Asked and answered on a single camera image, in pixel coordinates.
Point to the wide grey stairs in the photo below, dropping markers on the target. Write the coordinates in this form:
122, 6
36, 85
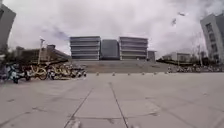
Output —
123, 66

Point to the row of small bollards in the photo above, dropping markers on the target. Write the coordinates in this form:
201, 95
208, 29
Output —
128, 73

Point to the large grey striped building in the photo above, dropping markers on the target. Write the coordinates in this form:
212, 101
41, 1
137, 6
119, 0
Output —
85, 48

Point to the grey paved plaza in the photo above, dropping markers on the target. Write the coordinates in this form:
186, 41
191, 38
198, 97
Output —
100, 100

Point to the low white building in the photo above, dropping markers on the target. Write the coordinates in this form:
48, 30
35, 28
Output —
180, 56

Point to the row of parked bicycles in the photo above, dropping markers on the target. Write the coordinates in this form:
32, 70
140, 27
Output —
196, 69
43, 71

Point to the pale lamp pole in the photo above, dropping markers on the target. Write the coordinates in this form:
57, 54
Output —
40, 51

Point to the low brown building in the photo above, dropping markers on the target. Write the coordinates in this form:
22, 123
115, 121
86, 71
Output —
36, 54

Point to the tall pale building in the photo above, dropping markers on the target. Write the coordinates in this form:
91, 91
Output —
213, 36

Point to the tall grey building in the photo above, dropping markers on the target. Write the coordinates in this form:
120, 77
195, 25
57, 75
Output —
5, 26

